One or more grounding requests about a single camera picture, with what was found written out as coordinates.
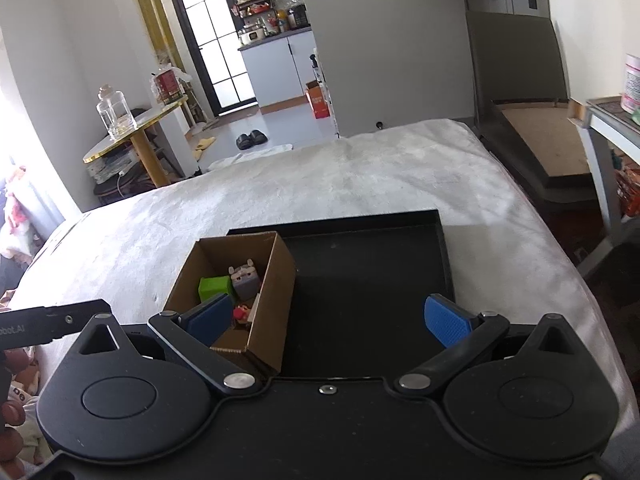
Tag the white desk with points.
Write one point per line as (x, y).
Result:
(605, 160)

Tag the round gold-rimmed table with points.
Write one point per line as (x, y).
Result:
(140, 127)

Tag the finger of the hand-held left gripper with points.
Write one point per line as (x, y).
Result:
(75, 317)

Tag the brown cardboard box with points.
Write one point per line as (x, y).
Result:
(272, 300)

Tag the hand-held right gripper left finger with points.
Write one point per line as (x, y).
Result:
(210, 320)

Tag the grey cube cat toy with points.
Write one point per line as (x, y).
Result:
(245, 280)

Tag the black framed glass door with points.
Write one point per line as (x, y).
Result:
(210, 40)

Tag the dark brown chest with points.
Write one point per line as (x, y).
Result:
(120, 187)

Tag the yellow slippers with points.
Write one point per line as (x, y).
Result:
(202, 143)

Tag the pale printed cloth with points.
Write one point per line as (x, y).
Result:
(32, 395)

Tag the white kitchen base cabinet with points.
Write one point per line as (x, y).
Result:
(280, 67)

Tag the person's left hand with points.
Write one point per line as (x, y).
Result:
(15, 362)

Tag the pink and white cloth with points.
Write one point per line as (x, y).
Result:
(15, 217)

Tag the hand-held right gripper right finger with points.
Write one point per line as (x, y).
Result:
(447, 325)

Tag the black slipper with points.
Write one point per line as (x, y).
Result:
(258, 136)
(245, 141)

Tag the white floor towel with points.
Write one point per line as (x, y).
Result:
(250, 157)

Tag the kitchen spice rack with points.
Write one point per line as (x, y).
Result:
(252, 7)

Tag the dark grey panel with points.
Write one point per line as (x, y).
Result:
(520, 55)

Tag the large clear glass jar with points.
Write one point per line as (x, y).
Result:
(115, 112)

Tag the green house-shaped toy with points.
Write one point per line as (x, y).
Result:
(215, 287)

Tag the white small kitchen appliance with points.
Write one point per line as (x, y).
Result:
(252, 36)

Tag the white canister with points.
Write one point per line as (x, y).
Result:
(631, 82)

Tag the red carton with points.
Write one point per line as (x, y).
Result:
(317, 100)

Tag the black tray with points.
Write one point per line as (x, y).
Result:
(360, 285)

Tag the pink-haired doll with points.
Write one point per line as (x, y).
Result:
(242, 312)

